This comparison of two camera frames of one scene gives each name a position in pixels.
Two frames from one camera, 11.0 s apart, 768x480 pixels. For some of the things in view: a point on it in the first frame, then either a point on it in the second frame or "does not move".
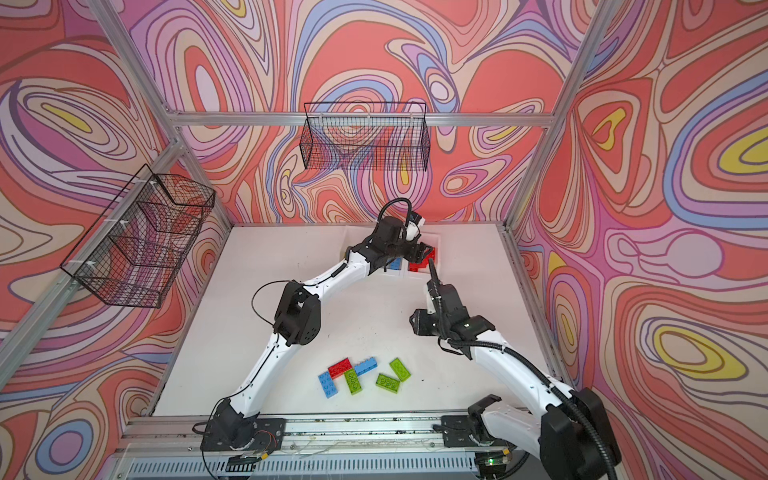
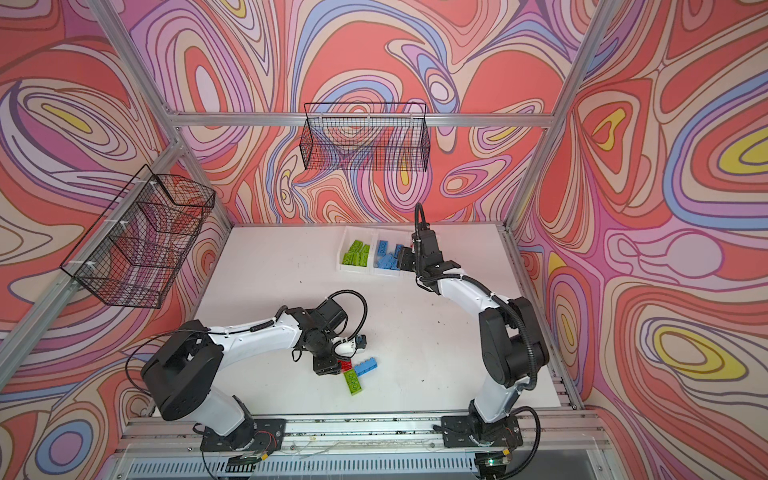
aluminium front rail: (409, 434) does not move
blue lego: (365, 366) does not move
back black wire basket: (365, 136) does not move
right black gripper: (422, 324) → (405, 258)
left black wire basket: (136, 248) does not move
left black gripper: (418, 251) → (329, 368)
